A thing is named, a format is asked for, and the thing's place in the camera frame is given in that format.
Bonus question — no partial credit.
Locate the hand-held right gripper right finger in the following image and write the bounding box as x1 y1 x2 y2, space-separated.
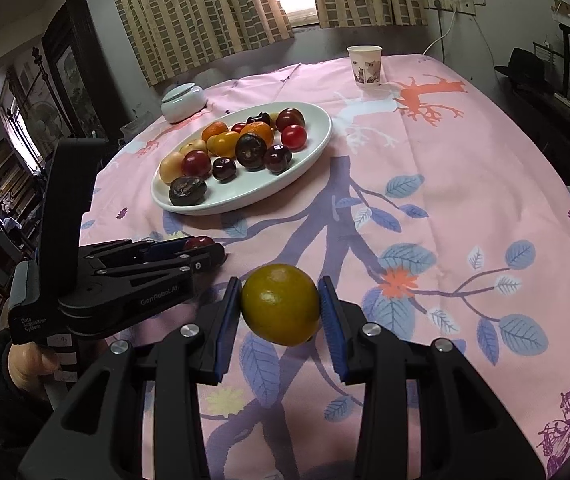
317 275 546 480

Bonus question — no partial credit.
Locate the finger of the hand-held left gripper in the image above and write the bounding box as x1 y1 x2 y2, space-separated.
97 244 227 282
81 237 197 267

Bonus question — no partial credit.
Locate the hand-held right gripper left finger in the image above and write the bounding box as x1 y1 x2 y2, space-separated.
30 276 243 480

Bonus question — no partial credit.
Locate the yellow-green orange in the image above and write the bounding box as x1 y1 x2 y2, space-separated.
241 263 322 347

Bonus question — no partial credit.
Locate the dark brown mangosteen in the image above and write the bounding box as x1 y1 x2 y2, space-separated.
168 176 208 207

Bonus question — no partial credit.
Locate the white oval plate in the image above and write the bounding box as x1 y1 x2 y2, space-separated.
151 101 333 216

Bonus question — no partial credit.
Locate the long pale yellow fruit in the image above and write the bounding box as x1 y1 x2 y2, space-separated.
159 154 186 185

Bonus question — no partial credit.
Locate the dark purple plum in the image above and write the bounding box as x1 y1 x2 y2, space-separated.
263 144 293 174
212 157 238 183

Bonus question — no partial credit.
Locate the yellow orange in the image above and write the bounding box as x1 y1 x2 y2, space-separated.
210 131 241 157

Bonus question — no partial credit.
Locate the dark patterned mangosteen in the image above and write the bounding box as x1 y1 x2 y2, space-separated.
235 133 268 171

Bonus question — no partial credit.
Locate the small orange tangerine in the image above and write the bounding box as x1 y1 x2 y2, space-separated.
201 121 228 142

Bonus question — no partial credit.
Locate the large orange tangerine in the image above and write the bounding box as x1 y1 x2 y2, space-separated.
245 122 274 143

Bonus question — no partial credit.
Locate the bright red tomato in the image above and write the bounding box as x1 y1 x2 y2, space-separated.
280 125 308 151

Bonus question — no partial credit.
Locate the dark red plum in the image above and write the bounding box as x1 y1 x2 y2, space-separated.
275 107 306 133

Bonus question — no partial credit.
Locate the person's left forearm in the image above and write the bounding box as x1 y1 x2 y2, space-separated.
0 330 66 480

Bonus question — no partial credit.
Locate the person's left hand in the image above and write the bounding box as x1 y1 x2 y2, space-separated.
7 345 60 387

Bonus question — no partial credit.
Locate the white lidded ceramic jar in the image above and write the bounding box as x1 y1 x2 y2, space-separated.
160 83 207 124

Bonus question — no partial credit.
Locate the electric fan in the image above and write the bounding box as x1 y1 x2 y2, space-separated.
27 100 66 141

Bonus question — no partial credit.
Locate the dark wooden framed picture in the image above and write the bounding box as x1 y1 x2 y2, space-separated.
41 0 133 141

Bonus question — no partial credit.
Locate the pink printed tablecloth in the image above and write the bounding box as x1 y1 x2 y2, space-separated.
80 52 570 480

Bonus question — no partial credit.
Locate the wide striped curtain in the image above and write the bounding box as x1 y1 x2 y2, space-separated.
104 0 295 87

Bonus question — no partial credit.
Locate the printed paper cup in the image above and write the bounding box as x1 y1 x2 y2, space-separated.
347 45 383 88

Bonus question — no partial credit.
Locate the black hat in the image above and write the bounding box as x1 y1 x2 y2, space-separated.
494 48 553 93

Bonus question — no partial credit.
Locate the white power cable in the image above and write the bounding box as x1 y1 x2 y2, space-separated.
422 10 458 56

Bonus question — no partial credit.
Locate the white wall power strip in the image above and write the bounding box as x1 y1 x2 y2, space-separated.
427 0 476 16

